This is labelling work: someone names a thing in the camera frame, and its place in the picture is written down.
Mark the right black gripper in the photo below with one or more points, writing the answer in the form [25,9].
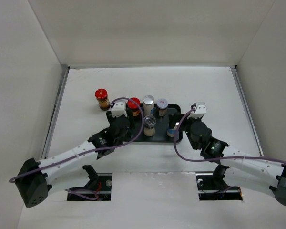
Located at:
[174,119]

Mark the red lid sauce jar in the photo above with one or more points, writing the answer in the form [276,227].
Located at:
[101,96]
[134,104]

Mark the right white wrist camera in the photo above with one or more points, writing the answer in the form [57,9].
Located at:
[199,111]

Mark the black plastic tray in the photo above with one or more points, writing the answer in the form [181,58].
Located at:
[161,127]

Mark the white shaker silver lid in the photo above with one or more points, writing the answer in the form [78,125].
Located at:
[148,105]

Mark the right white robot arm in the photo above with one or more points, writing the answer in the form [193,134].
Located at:
[234,167]

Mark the blue label silver lid shaker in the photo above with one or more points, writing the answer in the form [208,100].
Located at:
[172,132]

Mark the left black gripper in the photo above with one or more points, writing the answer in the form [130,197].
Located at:
[110,117]

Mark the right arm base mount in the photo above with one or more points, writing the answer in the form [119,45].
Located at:
[211,186]

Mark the clear top pepper grinder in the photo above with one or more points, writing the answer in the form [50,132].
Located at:
[149,125]

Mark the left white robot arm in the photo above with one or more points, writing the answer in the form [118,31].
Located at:
[72,170]

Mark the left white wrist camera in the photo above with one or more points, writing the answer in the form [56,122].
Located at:
[118,109]

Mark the jar with pink label lid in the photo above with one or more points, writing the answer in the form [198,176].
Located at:
[162,105]

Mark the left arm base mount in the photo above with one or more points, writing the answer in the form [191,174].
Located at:
[97,188]

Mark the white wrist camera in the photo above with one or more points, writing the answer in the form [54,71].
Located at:
[199,111]
[118,109]

